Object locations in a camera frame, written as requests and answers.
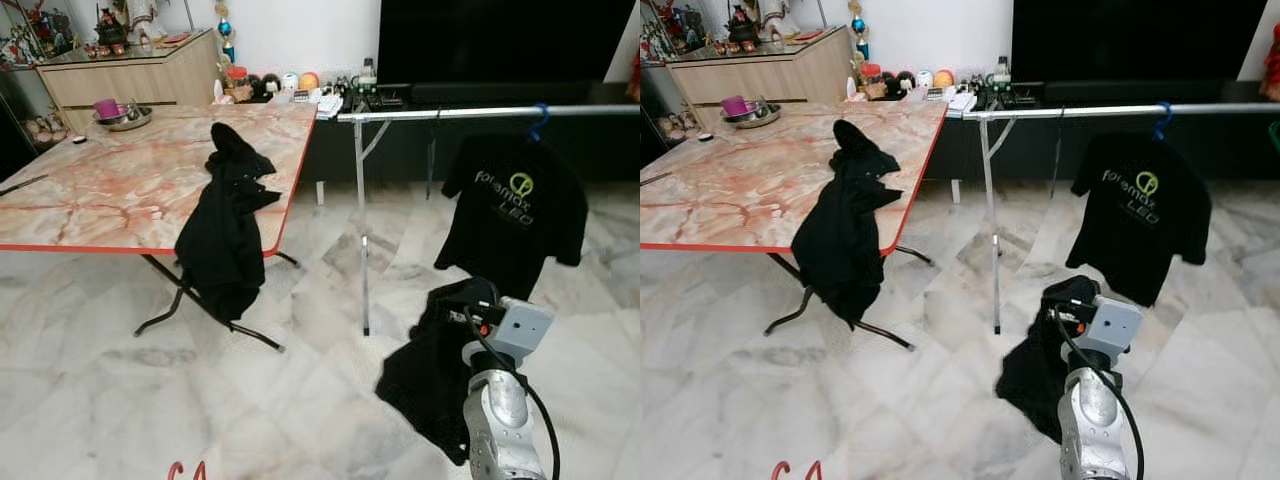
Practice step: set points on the black garment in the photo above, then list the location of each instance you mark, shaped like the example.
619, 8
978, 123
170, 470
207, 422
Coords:
425, 380
1030, 375

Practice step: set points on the metal bowl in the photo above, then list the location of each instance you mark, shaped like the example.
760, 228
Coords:
135, 120
765, 117

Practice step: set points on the green plastic hanger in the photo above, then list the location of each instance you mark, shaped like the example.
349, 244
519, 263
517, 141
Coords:
1276, 137

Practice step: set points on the red laughing Buddha statue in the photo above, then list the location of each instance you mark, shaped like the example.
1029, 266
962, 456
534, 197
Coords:
1273, 65

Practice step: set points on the clear bottle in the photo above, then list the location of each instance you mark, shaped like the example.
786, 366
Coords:
368, 75
1001, 73

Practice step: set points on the black jacket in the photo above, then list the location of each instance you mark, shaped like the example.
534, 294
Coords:
220, 240
840, 240

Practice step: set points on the blue and gold ornament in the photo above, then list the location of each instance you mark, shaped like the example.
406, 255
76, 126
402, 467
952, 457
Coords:
858, 26
225, 28

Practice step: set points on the silver metal clothes rack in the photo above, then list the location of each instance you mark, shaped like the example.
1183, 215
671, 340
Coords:
1100, 110
450, 113

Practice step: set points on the jar with red lid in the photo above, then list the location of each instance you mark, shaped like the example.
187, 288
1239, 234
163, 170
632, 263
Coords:
872, 83
238, 85

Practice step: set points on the marble top folding table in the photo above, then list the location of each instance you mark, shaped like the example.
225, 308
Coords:
130, 180
760, 180

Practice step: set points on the light wooden sideboard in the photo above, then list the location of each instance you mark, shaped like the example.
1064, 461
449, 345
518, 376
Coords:
130, 80
760, 78

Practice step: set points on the black television console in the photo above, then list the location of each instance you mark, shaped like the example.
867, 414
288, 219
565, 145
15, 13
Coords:
1030, 150
400, 150

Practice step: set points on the black flat screen television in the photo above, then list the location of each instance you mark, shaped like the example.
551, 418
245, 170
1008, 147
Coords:
500, 40
1130, 40

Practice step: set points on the blue plastic hanger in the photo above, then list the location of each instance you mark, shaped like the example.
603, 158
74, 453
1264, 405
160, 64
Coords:
1167, 118
544, 120

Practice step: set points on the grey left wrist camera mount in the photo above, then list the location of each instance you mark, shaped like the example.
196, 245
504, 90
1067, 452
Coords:
1115, 325
520, 325

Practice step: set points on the white paper stack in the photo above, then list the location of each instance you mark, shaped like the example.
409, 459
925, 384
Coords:
330, 105
962, 103

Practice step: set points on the dark figurine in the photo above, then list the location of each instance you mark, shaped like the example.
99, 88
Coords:
111, 32
743, 28

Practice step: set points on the purple cup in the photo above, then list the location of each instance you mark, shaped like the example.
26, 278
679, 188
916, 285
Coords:
107, 108
735, 105

